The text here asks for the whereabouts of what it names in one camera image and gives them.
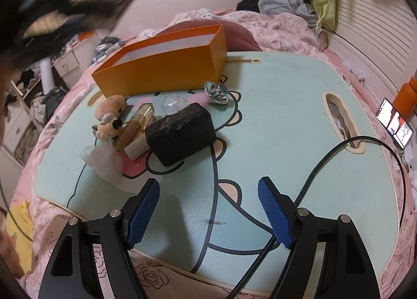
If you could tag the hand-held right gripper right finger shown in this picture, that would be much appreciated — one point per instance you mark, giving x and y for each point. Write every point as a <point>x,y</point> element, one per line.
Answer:
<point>273,211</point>

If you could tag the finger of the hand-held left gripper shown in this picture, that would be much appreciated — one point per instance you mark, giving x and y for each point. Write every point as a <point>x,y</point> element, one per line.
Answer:
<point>110,6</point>
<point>70,24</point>

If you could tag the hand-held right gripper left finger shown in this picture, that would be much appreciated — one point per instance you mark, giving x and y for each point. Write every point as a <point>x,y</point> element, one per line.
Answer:
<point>143,211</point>

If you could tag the orange cardboard box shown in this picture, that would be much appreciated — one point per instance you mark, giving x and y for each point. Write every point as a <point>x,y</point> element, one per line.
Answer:
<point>163,71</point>

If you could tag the black rectangular case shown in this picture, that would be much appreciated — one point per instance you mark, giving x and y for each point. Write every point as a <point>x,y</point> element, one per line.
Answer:
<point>179,133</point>

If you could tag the clear perfume bottle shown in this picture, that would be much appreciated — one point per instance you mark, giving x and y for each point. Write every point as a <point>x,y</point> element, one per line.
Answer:
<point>138,123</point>

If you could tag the small cream plush dog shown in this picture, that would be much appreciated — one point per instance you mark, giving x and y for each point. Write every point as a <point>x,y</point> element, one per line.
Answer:
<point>109,126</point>

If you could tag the brown plush toy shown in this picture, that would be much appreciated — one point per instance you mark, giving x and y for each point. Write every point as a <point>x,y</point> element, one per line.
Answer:
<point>112,105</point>

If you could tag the silver spinning top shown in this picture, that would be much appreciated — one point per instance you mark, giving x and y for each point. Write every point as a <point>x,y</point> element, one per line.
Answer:
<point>216,92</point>

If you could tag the orange lidded box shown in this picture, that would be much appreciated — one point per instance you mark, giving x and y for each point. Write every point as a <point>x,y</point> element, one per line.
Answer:
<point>86,35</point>

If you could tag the pile of blue white clothes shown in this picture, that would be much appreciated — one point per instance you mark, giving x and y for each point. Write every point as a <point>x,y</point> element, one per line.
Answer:
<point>109,45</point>

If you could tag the white cardboard box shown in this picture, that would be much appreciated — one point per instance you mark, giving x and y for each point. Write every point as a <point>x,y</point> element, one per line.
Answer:
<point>66,63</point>

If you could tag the white roll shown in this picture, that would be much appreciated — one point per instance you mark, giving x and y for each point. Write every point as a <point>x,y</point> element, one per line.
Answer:
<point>46,74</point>

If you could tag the cartoon printed lap desk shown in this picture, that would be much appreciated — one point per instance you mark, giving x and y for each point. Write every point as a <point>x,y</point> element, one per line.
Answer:
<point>293,155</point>

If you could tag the small white box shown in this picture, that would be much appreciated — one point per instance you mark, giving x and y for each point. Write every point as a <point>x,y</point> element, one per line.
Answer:
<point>136,149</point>

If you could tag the clear plastic bag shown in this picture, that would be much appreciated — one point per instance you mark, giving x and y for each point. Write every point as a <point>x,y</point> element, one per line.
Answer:
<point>104,162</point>

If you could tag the dark grey bag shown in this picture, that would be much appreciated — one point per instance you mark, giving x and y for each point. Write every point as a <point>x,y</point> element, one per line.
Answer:
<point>49,100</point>

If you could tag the clear heart ornament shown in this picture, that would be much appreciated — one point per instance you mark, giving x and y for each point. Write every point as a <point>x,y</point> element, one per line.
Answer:
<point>172,103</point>

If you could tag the black cloth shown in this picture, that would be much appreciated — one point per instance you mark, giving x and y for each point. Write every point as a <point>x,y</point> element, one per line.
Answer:
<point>249,2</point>

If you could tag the smartphone with lit screen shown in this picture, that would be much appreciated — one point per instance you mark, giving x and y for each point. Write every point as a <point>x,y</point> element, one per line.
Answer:
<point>395,123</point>

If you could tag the orange object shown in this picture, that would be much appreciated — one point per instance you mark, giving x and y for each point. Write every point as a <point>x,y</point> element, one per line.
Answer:
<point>407,97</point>

